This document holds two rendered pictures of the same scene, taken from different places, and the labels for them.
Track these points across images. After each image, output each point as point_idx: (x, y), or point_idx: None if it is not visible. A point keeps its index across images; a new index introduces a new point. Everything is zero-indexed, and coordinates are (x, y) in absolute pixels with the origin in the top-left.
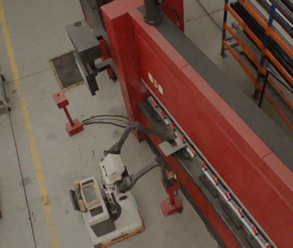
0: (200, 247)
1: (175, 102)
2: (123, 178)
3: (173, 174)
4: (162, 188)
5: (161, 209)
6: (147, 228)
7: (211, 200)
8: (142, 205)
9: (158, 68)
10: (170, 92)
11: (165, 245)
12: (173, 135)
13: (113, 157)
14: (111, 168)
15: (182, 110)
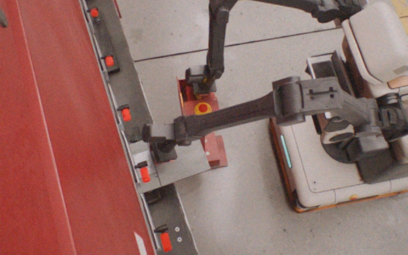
0: (166, 68)
1: (91, 91)
2: (334, 72)
3: (186, 113)
4: (214, 201)
5: (225, 152)
6: (261, 120)
7: (111, 11)
8: (265, 172)
9: (108, 237)
10: (93, 119)
11: (231, 84)
12: (154, 125)
13: (384, 42)
14: (390, 7)
15: (74, 35)
